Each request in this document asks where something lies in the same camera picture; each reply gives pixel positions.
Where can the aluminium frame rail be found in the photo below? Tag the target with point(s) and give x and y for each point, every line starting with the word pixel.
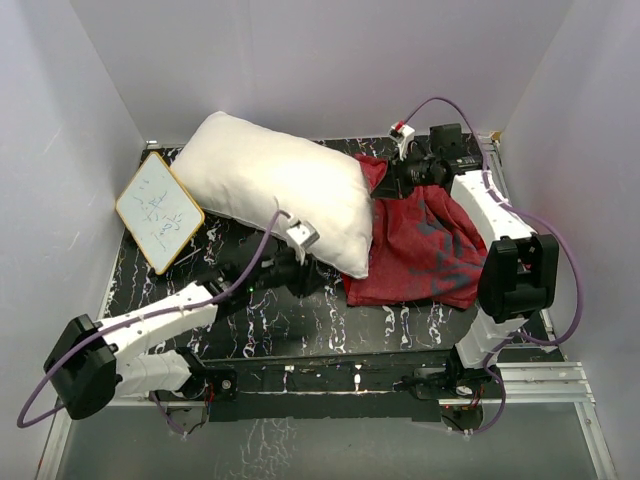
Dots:
pixel 551 382

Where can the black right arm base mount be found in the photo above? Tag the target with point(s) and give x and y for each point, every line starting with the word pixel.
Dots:
pixel 430 383

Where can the white pillow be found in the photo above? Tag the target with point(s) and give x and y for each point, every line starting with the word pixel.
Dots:
pixel 234 168

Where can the red patterned pillowcase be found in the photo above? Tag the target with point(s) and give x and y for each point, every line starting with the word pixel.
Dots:
pixel 424 247

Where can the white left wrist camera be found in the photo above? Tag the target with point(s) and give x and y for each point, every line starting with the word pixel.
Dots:
pixel 300 236

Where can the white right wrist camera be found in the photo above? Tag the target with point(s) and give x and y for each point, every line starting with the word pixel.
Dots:
pixel 402 134

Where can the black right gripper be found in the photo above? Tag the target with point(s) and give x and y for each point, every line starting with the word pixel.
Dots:
pixel 392 186

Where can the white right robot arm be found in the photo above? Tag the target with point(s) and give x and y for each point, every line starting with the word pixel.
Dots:
pixel 518 278

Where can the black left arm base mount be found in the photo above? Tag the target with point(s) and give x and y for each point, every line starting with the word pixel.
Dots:
pixel 221 385

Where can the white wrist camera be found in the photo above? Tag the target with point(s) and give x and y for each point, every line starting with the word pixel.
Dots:
pixel 300 236
pixel 402 134

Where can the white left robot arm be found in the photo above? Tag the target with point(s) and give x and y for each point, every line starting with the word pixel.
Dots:
pixel 94 362

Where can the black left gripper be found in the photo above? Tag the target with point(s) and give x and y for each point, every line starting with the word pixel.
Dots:
pixel 308 277

